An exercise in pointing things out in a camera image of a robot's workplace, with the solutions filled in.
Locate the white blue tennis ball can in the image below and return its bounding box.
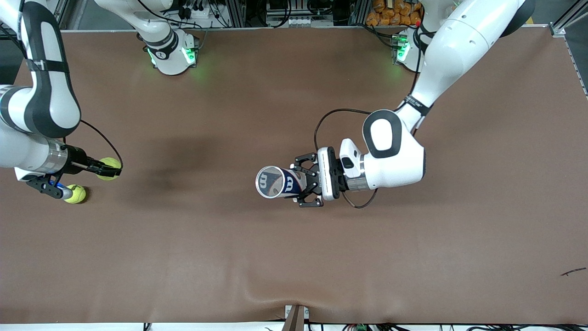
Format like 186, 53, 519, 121
255, 165, 307, 199

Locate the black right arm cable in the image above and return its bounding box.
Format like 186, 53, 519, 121
64, 120, 124, 171

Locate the white breaker row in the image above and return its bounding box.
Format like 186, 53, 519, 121
266, 14, 309, 28

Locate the white power strip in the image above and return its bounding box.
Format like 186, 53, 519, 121
177, 0, 216, 21

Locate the Roland Garros tennis ball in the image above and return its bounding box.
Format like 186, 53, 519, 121
98, 157, 122, 181

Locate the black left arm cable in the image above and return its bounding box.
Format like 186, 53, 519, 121
314, 108, 382, 210

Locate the aluminium frame strut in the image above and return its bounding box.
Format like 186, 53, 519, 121
550, 0, 588, 37

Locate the brown table mat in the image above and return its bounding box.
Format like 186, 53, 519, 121
0, 25, 588, 325

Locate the Wilson tennis ball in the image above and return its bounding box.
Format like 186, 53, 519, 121
64, 184, 87, 204

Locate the metal camera pole bracket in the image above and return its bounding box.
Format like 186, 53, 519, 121
281, 304, 310, 331

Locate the orange packets pile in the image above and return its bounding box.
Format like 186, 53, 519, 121
366, 0, 423, 27

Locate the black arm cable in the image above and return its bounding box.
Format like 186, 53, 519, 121
64, 120, 124, 171
314, 108, 382, 210

